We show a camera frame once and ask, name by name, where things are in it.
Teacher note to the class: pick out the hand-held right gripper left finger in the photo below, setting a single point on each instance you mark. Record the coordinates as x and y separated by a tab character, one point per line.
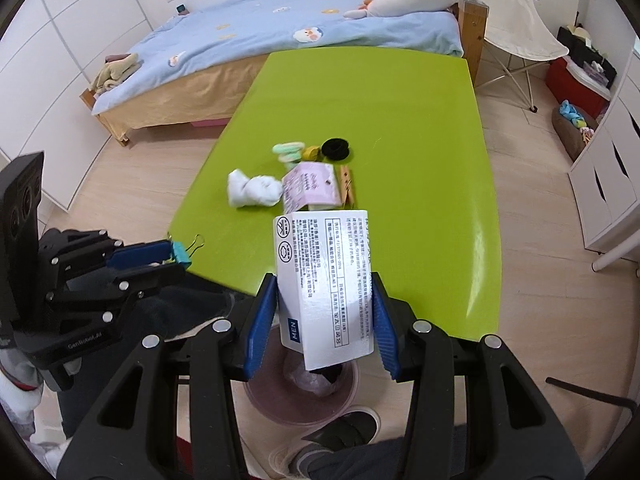
260	327

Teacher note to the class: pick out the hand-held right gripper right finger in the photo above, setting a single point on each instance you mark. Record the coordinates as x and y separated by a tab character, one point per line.
386	330

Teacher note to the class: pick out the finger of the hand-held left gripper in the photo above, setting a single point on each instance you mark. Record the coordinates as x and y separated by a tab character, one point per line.
150	277
140	255

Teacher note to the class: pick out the teal binder clip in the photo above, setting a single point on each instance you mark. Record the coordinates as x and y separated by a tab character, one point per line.
182	255

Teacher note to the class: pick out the pink round trash bin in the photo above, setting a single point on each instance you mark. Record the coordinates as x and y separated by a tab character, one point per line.
280	402

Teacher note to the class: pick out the white printed cardboard box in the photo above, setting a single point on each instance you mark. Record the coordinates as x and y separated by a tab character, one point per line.
325	280

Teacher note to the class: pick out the white tissue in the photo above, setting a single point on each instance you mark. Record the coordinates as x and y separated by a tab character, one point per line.
252	190

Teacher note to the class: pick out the pink paper packet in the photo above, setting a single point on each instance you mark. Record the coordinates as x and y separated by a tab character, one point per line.
310	187

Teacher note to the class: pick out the wooden clothespin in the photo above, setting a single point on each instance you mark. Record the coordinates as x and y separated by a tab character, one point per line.
346	185

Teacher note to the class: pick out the small yellow clip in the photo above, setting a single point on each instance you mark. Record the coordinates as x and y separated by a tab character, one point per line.
312	152

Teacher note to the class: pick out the clear plastic bag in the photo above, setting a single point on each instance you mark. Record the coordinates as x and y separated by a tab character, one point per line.
312	382

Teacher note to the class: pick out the dark grey shoe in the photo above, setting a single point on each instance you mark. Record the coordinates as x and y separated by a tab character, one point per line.
345	430

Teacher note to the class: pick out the person's right leg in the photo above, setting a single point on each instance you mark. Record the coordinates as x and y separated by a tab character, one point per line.
340	465

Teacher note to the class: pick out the white wardrobe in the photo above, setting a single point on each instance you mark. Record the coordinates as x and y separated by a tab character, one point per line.
60	60

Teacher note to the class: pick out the folded beige clothes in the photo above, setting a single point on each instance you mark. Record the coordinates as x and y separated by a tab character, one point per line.
117	74

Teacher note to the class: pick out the maroon folded cloth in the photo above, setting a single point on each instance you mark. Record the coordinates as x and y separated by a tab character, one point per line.
117	56

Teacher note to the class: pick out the blue printed blanket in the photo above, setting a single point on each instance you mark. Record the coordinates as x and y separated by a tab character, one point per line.
240	35

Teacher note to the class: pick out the white pole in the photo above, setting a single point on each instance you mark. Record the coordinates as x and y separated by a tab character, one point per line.
617	257

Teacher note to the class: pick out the brown basket with toys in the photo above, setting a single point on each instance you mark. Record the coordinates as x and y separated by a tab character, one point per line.
565	135

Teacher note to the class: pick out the white drawer cabinet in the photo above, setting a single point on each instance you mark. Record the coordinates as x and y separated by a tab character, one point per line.
610	185

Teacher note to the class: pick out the light blue soft toy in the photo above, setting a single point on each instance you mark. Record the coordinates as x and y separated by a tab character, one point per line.
572	112

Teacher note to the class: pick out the red storage box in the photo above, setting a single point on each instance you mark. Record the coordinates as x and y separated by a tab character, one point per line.
570	85

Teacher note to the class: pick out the wooden bed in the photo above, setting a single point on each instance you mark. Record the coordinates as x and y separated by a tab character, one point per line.
475	35

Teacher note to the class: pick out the white folding chair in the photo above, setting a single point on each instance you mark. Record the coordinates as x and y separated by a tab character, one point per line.
520	25

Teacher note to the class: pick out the black bag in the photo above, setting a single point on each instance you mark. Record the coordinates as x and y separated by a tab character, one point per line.
585	55

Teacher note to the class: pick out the cream hat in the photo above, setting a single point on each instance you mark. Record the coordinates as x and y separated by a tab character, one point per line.
577	32

